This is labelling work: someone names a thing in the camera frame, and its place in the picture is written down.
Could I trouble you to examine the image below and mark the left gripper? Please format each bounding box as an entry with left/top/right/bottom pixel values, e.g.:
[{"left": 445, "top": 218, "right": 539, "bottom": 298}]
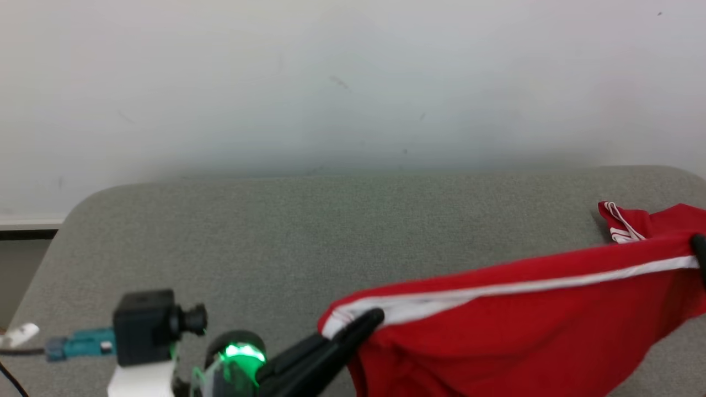
[{"left": 190, "top": 308, "right": 385, "bottom": 397}]

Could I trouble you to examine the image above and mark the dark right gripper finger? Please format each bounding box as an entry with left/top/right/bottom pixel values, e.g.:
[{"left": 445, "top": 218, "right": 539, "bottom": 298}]
[{"left": 691, "top": 234, "right": 706, "bottom": 287}]

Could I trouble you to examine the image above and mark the red jersey with white panels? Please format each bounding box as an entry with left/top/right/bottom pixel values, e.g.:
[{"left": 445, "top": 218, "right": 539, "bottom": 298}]
[{"left": 598, "top": 201, "right": 706, "bottom": 244}]

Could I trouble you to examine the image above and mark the plain red garment white trim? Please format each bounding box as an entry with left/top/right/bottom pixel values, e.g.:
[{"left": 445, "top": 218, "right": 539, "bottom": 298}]
[{"left": 317, "top": 236, "right": 706, "bottom": 397}]

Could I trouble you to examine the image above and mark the dark baseboard strip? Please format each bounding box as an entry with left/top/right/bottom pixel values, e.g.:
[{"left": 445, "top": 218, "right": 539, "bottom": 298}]
[{"left": 0, "top": 229, "right": 58, "bottom": 241}]

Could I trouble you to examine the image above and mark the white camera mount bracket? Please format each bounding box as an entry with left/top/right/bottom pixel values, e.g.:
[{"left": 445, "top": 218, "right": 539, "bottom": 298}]
[{"left": 108, "top": 361, "right": 177, "bottom": 397}]

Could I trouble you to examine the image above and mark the black cable with teal connector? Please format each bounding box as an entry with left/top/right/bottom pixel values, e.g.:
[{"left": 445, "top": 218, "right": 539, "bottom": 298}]
[{"left": 0, "top": 328, "right": 117, "bottom": 363}]

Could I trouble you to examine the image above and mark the white cable tag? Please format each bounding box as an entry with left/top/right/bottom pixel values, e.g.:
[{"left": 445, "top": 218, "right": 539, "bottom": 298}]
[{"left": 0, "top": 324, "right": 40, "bottom": 348}]

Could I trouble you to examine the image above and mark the thin black cable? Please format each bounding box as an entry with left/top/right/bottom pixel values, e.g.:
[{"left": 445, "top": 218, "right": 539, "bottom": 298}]
[{"left": 0, "top": 361, "right": 29, "bottom": 397}]

